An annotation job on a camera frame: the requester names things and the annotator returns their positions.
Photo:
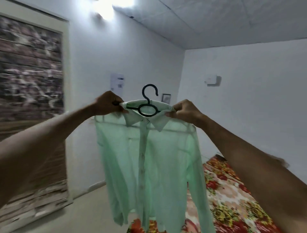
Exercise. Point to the person's left hand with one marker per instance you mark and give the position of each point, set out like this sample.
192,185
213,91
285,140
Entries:
108,104

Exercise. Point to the person's right hand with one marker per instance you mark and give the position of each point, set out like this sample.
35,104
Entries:
188,112

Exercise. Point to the black hanger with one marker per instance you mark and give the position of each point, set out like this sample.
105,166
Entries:
148,96

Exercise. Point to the mint green shirt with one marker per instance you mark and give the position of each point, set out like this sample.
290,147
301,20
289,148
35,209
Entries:
153,168

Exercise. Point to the person's right forearm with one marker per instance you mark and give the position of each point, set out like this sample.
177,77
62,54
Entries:
259,168

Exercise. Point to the person's left forearm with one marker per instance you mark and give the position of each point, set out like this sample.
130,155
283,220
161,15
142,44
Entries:
38,148

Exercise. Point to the white paper notice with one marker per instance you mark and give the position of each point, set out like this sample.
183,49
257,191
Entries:
117,82

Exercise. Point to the black framed picture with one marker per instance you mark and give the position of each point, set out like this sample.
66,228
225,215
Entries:
166,98

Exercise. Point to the brick patterned door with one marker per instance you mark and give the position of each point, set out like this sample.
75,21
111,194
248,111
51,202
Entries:
28,84

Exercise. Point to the bright ceiling lamp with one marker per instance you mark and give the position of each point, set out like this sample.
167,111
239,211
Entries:
105,8

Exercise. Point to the red floral bedsheet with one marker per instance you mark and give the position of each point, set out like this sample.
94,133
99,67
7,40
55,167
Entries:
230,199

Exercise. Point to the white wall box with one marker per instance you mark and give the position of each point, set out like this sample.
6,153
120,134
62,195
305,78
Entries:
213,80

